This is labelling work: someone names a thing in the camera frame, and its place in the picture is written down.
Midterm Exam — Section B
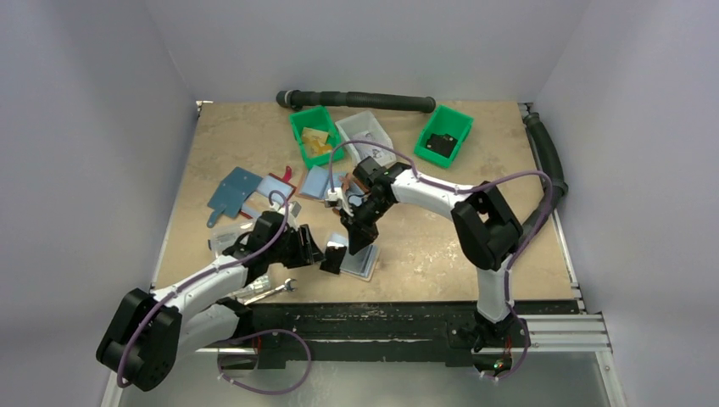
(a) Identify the white translucent plastic bin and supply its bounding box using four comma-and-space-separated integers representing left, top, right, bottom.
335, 110, 397, 166

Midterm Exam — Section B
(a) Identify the rear black corrugated hose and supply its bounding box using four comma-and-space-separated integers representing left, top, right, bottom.
276, 89, 437, 114

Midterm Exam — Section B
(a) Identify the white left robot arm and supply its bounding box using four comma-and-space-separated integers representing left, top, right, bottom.
96, 210, 324, 392

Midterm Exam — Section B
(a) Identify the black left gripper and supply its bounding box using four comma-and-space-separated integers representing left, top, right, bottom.
266, 224, 324, 268

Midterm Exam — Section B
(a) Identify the silver wrench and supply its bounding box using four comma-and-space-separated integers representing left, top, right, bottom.
242, 278, 297, 306

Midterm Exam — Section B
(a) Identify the black card in bin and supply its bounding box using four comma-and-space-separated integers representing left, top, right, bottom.
425, 133, 458, 158

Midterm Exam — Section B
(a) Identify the right black corrugated hose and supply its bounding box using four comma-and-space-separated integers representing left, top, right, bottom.
516, 112, 569, 237

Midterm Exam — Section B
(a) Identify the red open card holder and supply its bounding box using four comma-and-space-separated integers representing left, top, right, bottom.
240, 165, 297, 219

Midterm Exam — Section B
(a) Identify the clear plastic box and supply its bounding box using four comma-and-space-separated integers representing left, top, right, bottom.
208, 221, 254, 257

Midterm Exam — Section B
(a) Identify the small green plastic bin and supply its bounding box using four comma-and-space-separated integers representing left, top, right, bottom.
414, 105, 474, 168

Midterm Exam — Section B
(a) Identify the black corrugated hose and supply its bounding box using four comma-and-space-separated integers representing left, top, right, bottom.
516, 112, 569, 237
276, 89, 437, 114

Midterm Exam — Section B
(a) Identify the cream card holder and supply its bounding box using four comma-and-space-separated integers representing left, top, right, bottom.
326, 233, 380, 282

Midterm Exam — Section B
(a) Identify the large green plastic bin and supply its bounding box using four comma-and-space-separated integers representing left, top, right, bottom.
288, 107, 344, 170

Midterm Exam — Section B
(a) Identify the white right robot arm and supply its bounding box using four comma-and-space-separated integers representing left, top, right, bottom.
326, 158, 523, 345

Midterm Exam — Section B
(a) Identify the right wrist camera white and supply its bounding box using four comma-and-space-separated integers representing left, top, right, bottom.
324, 187, 354, 217

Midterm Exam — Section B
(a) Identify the brown open card holder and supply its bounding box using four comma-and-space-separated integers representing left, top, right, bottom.
330, 172, 368, 216

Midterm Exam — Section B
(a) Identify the pink open card holder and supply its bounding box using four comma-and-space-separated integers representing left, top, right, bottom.
298, 165, 349, 201

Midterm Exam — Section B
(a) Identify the gold card upper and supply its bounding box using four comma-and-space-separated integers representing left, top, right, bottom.
300, 127, 330, 143

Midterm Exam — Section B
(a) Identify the blue card holder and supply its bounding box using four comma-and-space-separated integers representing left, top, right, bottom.
206, 167, 262, 228

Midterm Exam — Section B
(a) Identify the aluminium frame rail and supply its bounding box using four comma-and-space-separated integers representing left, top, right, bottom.
101, 101, 630, 407

